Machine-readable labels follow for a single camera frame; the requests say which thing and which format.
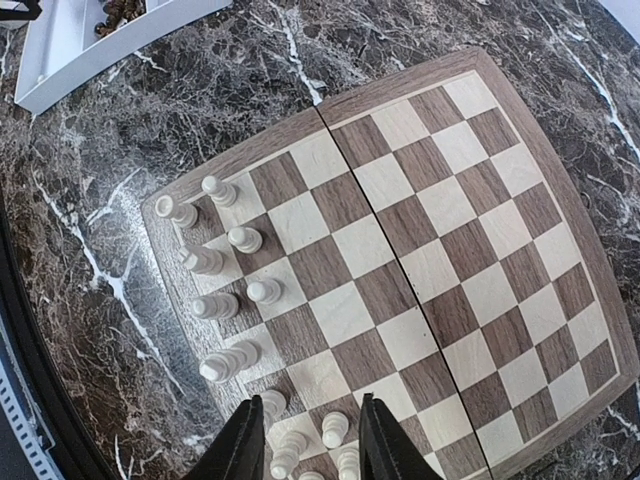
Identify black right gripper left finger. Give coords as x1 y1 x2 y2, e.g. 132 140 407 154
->
187 395 265 480

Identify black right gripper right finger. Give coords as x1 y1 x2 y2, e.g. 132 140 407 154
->
359 393 440 480

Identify cream white chess pawn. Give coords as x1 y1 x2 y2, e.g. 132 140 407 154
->
337 447 361 480
322 411 349 449
227 226 263 254
246 278 283 304

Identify cream white chess queen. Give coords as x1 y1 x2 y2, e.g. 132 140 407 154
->
260 389 287 433

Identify cream white chess bishop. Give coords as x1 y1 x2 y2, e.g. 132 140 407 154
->
189 292 240 320

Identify wooden chess board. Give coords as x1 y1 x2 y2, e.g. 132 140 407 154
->
141 47 639 479

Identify dark brown chess piece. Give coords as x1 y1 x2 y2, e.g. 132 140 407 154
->
94 0 146 38

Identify white divided plastic tray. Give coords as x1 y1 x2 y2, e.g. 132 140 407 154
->
14 0 232 115

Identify black curved front rail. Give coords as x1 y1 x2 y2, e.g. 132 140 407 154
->
1 212 116 479

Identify white slotted cable duct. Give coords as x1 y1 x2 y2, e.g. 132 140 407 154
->
1 327 59 480

